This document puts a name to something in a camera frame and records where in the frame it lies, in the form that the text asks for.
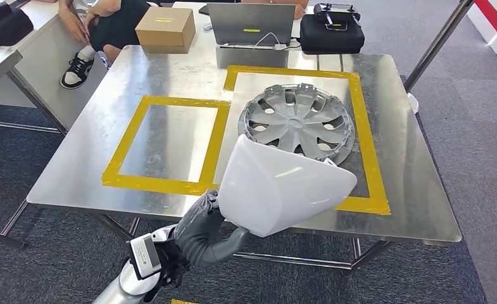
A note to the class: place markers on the chrome stanchion post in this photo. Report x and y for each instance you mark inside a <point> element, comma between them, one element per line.
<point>438,42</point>

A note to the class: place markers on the black phone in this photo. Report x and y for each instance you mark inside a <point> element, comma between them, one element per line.
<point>203,9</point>

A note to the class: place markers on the small yellow tape frame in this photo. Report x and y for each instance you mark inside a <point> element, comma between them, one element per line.
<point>124,138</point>

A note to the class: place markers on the white plastic shell part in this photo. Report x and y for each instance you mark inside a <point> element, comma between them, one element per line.
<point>281,189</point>

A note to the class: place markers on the large yellow tape frame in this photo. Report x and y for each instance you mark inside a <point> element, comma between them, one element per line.
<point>367,138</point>

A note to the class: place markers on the grey laptop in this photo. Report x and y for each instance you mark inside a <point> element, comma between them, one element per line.
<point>250,21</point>

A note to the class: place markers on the yellow floor tape square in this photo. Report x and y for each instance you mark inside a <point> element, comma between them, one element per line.
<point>185,301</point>

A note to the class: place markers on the closed cardboard box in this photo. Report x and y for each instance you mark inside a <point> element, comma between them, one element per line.
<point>164,25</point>

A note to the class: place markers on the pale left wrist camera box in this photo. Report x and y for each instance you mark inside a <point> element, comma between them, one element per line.
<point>145,256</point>

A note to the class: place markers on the stainless steel workbench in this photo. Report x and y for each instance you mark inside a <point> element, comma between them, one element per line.
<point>84,147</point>

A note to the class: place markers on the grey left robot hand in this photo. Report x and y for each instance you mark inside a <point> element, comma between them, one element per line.
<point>202,239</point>

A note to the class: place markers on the small grey round object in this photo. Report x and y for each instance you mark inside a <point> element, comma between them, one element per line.
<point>207,27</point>

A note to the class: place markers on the white booth counter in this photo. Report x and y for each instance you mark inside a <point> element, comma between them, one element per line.
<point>487,31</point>

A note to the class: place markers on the black carrying case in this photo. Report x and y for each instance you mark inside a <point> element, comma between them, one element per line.
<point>332,40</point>

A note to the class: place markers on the black remote controller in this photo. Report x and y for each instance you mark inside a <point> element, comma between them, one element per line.
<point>336,11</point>

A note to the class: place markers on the black bag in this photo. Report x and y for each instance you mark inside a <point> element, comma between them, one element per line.
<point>5,27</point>

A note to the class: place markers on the silver wheel cover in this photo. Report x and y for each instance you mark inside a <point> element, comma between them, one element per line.
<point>296,124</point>

